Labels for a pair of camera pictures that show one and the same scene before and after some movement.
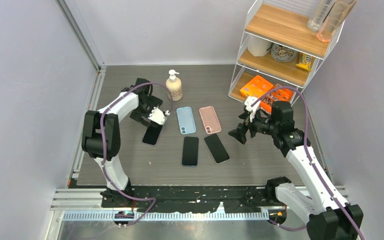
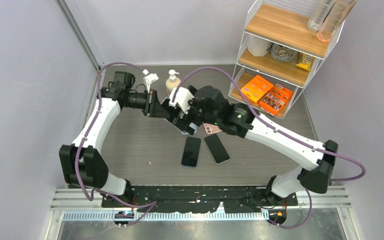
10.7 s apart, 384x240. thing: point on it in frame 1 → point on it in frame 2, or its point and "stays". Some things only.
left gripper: x=137 y=116 → x=153 y=107
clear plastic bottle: x=320 y=9 stays
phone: x=190 y=155 stays
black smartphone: x=216 y=149 stays
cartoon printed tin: x=282 y=54 stays
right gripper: x=240 y=133 → x=182 y=120
